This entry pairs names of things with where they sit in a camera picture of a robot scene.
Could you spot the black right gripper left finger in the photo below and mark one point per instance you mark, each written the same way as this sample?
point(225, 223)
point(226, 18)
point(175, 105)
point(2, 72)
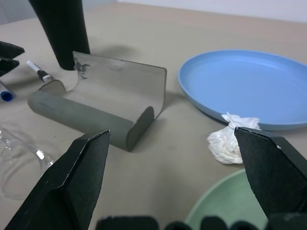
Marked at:
point(72, 182)

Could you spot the blue capped marker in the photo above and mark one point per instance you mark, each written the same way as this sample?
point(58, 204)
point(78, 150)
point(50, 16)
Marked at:
point(5, 93)

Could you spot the green plastic plate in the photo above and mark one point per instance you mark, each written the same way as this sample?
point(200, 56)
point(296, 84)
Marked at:
point(225, 198)

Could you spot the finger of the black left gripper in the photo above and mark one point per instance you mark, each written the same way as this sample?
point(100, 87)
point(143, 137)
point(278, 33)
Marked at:
point(7, 65)
point(9, 49)

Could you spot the crumpled white tissue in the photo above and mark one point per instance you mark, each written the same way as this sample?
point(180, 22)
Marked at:
point(225, 146)

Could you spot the blue plastic plate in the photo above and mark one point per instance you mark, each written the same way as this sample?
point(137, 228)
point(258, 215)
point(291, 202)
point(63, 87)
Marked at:
point(242, 83)

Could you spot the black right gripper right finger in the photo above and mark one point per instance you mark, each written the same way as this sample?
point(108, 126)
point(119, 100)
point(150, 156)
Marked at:
point(268, 167)

